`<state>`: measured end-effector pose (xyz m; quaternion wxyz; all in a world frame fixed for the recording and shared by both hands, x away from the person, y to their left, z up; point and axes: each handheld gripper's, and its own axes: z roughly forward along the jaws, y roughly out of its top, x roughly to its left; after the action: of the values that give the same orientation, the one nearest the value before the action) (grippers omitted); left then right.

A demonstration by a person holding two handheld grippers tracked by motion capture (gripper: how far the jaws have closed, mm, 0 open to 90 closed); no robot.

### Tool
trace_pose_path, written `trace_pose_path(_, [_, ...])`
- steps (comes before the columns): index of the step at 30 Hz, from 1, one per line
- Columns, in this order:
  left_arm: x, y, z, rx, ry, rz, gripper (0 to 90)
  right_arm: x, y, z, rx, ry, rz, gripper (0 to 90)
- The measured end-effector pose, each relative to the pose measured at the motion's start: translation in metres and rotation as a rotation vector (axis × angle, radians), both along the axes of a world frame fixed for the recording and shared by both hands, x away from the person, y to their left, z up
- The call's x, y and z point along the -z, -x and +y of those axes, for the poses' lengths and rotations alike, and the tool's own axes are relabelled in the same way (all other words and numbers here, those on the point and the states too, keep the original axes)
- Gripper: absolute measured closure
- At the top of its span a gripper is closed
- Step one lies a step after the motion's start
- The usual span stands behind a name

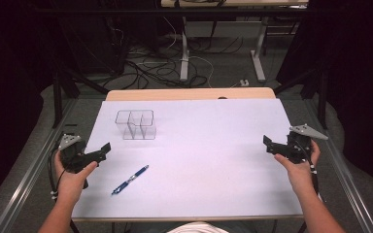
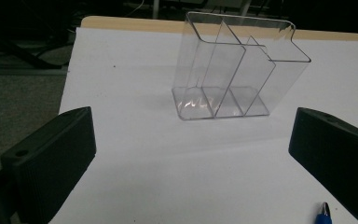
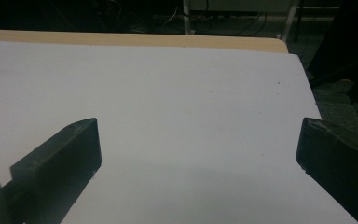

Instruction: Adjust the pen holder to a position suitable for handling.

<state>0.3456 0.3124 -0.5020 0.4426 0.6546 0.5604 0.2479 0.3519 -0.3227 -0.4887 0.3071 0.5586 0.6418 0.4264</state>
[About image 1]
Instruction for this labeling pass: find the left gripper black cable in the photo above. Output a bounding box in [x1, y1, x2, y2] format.
[47, 149, 66, 202]

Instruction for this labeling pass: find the wooden table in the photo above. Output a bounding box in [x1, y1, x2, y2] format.
[71, 86, 305, 233]

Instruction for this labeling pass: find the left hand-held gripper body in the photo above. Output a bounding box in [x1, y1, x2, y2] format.
[57, 133, 103, 190]

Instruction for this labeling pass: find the aluminium rail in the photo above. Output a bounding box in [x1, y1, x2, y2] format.
[304, 98, 373, 233]
[0, 98, 79, 233]

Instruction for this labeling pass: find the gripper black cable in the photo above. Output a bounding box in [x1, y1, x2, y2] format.
[47, 149, 66, 202]
[295, 141, 325, 203]

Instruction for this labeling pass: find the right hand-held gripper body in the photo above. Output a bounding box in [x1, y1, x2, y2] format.
[274, 123, 329, 165]

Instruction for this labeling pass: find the tangle of floor cables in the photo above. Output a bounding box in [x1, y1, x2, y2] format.
[103, 16, 246, 90]

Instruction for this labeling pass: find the person's light shirt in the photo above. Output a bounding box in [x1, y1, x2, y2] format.
[165, 220, 221, 233]

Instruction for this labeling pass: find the blue ballpoint pen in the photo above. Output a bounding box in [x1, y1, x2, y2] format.
[111, 164, 151, 196]

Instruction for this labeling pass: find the black metal stand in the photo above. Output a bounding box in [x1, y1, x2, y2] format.
[273, 61, 333, 130]
[50, 57, 111, 130]

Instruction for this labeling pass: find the white table mat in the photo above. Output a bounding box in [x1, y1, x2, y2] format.
[71, 98, 304, 218]

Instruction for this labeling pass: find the person's left hand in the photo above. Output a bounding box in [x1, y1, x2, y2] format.
[53, 150, 99, 202]

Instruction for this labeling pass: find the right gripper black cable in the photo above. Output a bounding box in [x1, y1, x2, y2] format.
[295, 141, 325, 203]

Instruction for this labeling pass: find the clear plastic organizer box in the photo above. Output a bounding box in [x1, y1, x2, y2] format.
[114, 109, 157, 141]

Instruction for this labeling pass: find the desk with white legs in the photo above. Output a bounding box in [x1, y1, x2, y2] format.
[160, 0, 310, 83]

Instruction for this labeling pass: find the person's right hand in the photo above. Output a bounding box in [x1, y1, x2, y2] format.
[273, 139, 322, 196]

